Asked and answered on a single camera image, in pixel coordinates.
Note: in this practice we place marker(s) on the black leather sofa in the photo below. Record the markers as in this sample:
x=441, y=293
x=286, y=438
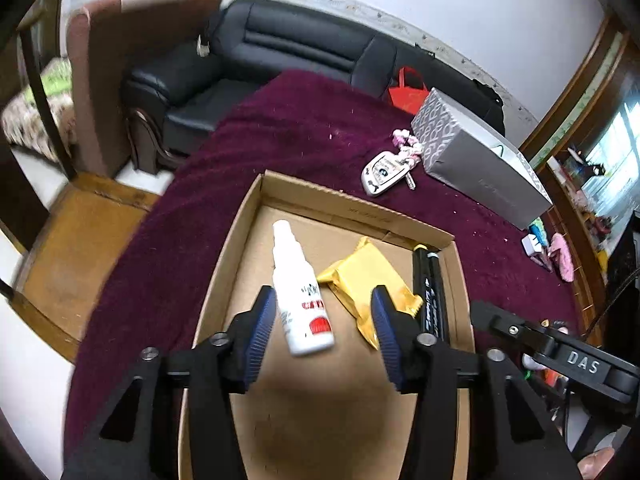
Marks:
x=280, y=40

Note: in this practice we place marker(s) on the window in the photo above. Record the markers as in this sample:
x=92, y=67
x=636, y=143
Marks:
x=612, y=155

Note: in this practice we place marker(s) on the wooden cabinet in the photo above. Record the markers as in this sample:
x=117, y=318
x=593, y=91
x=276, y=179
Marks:
x=575, y=110

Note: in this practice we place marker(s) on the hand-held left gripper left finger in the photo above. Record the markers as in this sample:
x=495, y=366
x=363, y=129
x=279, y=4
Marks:
x=260, y=332

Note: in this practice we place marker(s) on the black marker grey cap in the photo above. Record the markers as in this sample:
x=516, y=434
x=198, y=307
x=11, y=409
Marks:
x=435, y=290

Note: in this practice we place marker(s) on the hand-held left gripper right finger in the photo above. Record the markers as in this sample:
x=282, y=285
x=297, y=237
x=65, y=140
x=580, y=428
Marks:
x=387, y=340

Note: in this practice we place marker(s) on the wooden side table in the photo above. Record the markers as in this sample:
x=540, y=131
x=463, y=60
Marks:
x=75, y=260

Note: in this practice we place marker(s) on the black marker yellow cap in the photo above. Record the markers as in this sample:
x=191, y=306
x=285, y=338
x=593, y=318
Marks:
x=421, y=280

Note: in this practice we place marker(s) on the shallow cardboard box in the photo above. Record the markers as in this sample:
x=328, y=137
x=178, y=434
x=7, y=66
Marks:
x=310, y=410

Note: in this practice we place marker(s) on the white spray bottle red label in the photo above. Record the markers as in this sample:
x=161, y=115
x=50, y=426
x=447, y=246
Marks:
x=300, y=310

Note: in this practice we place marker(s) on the white car key fob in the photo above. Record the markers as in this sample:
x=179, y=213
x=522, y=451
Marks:
x=381, y=172

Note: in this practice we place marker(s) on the small white charger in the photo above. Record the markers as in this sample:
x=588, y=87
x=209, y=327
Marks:
x=531, y=247

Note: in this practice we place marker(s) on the red bag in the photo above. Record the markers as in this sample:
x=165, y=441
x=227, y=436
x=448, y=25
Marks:
x=407, y=92

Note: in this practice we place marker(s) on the floral cushion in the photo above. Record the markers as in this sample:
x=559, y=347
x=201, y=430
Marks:
x=30, y=115

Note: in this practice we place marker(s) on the maroon table cloth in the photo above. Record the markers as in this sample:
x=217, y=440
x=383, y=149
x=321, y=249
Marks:
x=300, y=125

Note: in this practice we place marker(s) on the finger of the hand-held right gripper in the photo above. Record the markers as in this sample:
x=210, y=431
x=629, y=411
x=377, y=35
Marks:
x=515, y=331

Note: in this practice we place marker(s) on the pink brown armchair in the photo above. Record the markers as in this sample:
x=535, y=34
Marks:
x=100, y=85

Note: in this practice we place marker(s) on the green towel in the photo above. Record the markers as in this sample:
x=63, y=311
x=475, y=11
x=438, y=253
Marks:
x=537, y=226

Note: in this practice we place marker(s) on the pink towel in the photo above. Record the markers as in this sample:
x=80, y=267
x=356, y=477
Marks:
x=562, y=257

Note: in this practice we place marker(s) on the yellow snack packet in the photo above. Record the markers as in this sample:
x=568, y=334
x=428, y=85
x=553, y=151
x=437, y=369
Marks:
x=350, y=280

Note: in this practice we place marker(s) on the grey patterned box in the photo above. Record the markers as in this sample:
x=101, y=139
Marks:
x=475, y=170

